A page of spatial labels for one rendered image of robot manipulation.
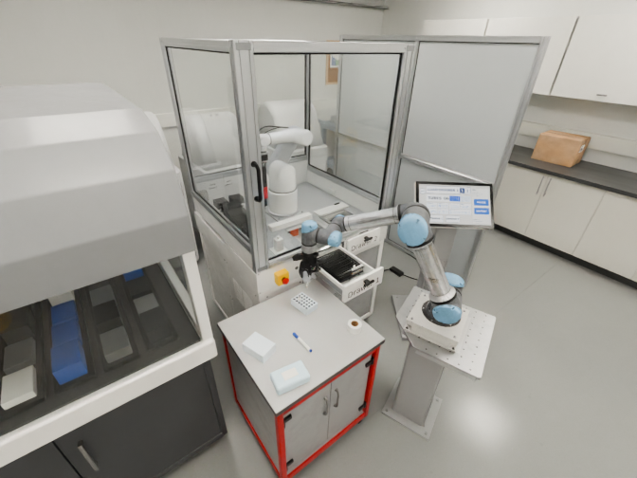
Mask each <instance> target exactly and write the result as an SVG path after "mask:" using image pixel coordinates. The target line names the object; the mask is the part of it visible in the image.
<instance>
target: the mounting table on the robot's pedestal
mask: <svg viewBox="0 0 637 478"><path fill-rule="evenodd" d="M422 292H424V293H427V294H428V295H429V291H427V290H424V289H422V288H420V287H417V286H414V287H413V289H412V291H411V292H410V294H409V295H408V297H407V298H406V300H405V301H404V303H403V305H402V306H401V308H400V310H399V311H398V313H397V314H396V316H395V318H396V319H397V321H398V323H399V324H400V326H401V328H402V330H403V331H404V333H405V335H406V337H407V339H408V340H409V343H410V345H411V347H412V348H413V349H415V350H416V352H415V353H416V354H418V355H420V356H422V357H424V358H427V359H430V360H432V361H434V362H436V363H438V364H440V365H442V366H444V367H446V368H447V369H450V370H452V371H454V372H456V373H458V374H460V375H462V376H464V377H467V378H469V379H471V380H474V381H475V379H477V380H478V379H481V377H482V371H483V367H484V364H485V360H486V356H487V352H488V348H489V344H490V341H491V337H492V333H493V329H494V325H495V321H496V317H494V316H492V315H489V314H486V313H484V312H481V311H479V310H477V309H474V308H472V307H469V306H466V305H464V304H462V308H465V309H468V310H470V311H469V314H468V316H467V317H469V318H471V320H470V323H469V325H468V328H467V331H466V334H465V337H464V342H463V345H462V348H461V351H460V354H459V353H456V352H455V353H453V352H451V351H449V350H447V349H445V348H443V347H441V346H439V345H437V344H435V343H432V342H430V341H428V340H425V339H422V338H420V337H418V336H416V335H414V334H411V333H410V332H408V331H406V330H404V326H405V324H406V319H407V317H408V315H409V314H410V311H411V310H412V308H413V307H414V305H415V304H416V302H417V300H418V298H419V297H420V295H421V293H422Z"/></svg>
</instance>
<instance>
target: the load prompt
mask: <svg viewBox="0 0 637 478"><path fill-rule="evenodd" d="M427 193H451V194H471V187H447V186H427Z"/></svg>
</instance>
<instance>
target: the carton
mask: <svg viewBox="0 0 637 478"><path fill-rule="evenodd" d="M590 140H591V137H586V136H581V135H576V134H571V133H565V132H560V131H555V130H549V131H546V132H544V133H541V134H540V135H539V137H538V140H537V144H536V147H535V149H534V152H533V154H532V156H531V158H533V159H537V160H541V161H546V162H550V163H554V164H557V165H561V166H566V167H570V168H571V167H572V166H573V165H575V164H577V163H579V162H580V161H581V158H582V156H583V155H584V153H585V151H586V149H587V147H588V144H589V142H590Z"/></svg>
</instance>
